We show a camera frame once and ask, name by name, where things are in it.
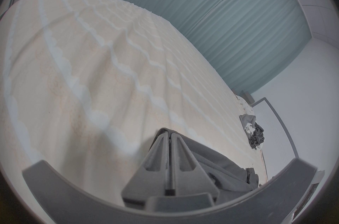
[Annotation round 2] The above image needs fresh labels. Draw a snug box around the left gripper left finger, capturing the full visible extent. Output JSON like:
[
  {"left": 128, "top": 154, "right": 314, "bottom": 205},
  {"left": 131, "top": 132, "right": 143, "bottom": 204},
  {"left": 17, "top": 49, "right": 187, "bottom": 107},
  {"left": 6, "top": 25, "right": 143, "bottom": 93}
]
[{"left": 121, "top": 133, "right": 170, "bottom": 203}]

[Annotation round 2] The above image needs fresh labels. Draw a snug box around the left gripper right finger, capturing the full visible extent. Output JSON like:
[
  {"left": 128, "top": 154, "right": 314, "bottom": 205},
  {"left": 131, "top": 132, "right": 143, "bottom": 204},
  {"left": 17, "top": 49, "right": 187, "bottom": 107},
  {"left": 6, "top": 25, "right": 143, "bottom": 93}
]
[{"left": 171, "top": 133, "right": 220, "bottom": 202}]

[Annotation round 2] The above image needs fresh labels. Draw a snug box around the black T-shirt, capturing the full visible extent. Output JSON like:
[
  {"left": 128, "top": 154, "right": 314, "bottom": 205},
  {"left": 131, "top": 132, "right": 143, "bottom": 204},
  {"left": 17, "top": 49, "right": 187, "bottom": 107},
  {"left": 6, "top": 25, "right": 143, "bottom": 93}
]
[{"left": 152, "top": 128, "right": 259, "bottom": 205}]

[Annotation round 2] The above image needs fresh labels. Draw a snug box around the pile of clothes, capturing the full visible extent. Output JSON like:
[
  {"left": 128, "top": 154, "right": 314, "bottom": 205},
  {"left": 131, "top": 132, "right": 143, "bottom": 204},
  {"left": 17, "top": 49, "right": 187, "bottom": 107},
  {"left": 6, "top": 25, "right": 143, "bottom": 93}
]
[{"left": 239, "top": 114, "right": 265, "bottom": 150}]

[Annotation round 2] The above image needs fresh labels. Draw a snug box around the bed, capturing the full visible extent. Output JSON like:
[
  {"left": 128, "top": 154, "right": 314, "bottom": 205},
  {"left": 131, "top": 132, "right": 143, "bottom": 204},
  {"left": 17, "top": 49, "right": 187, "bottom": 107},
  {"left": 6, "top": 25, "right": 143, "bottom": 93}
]
[{"left": 0, "top": 0, "right": 298, "bottom": 191}]

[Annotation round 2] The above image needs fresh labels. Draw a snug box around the white printed pillow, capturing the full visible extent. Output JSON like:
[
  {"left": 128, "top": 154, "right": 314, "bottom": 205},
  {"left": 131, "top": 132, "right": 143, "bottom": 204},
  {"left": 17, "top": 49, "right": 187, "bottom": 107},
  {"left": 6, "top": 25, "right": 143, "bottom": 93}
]
[{"left": 235, "top": 94, "right": 256, "bottom": 115}]

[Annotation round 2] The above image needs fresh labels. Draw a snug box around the grey bedside table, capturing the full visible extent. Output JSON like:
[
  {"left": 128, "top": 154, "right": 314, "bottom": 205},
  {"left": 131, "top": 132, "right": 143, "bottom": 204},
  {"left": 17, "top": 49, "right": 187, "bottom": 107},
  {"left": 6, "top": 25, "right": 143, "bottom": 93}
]
[{"left": 240, "top": 90, "right": 255, "bottom": 104}]

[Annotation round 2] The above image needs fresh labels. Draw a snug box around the blue-green curtain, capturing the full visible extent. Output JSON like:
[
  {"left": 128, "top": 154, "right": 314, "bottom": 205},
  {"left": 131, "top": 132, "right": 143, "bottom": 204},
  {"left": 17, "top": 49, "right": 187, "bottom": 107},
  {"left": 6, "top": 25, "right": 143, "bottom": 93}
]
[{"left": 117, "top": 0, "right": 311, "bottom": 96}]

